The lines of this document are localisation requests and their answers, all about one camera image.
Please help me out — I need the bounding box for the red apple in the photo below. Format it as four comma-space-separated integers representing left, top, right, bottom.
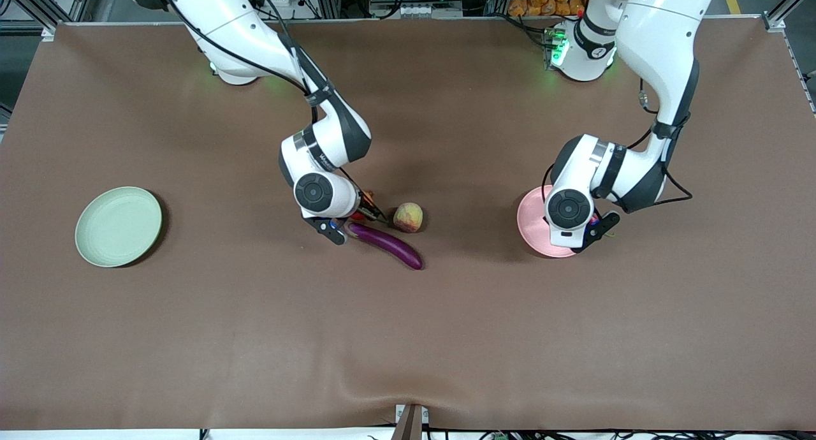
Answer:
349, 190, 377, 224

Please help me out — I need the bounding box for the yellow pink peach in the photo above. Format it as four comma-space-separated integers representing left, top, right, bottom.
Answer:
393, 202, 424, 234

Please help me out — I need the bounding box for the purple eggplant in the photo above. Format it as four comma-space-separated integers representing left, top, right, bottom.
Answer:
347, 222, 424, 270

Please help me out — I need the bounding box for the pink plate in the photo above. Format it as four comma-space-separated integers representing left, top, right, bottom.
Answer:
516, 186, 590, 258

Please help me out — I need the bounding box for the brown table cloth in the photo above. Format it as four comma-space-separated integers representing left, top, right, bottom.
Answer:
0, 18, 816, 431

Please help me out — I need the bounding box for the light green plate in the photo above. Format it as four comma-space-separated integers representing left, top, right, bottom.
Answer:
75, 186, 163, 268

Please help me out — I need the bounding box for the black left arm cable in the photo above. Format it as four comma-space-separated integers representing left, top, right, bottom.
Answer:
541, 77, 694, 214

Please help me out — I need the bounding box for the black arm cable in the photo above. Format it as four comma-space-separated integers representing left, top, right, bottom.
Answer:
163, 0, 332, 173
541, 77, 694, 214

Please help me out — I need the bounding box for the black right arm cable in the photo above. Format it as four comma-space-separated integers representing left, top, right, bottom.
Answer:
163, 0, 332, 173

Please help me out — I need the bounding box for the metal table bracket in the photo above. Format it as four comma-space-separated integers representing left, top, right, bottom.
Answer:
390, 404, 430, 440

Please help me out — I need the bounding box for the aluminium frame profile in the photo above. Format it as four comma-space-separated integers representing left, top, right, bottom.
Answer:
0, 0, 96, 42
762, 0, 816, 31

